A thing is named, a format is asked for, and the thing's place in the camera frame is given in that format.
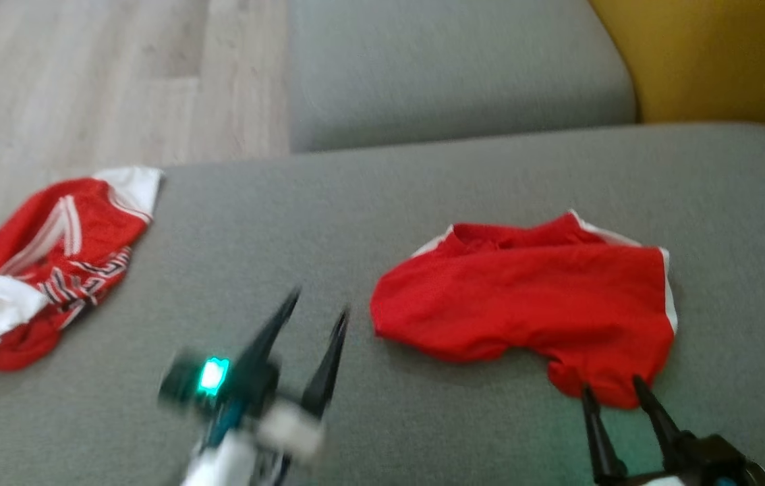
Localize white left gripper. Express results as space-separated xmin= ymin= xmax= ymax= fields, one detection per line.
xmin=234 ymin=286 xmax=351 ymax=466

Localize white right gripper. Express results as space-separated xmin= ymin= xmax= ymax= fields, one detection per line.
xmin=581 ymin=375 xmax=695 ymax=486

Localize large grey sofa seat cushion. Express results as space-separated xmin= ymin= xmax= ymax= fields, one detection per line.
xmin=0 ymin=121 xmax=765 ymax=486

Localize red basketball jersey white sleeves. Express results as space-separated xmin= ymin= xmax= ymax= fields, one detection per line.
xmin=0 ymin=166 xmax=165 ymax=372

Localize red shorts white side stripes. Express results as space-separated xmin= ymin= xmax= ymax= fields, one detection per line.
xmin=369 ymin=209 xmax=679 ymax=410

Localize yellow sofa back cushion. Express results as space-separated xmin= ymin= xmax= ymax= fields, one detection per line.
xmin=588 ymin=0 xmax=765 ymax=144

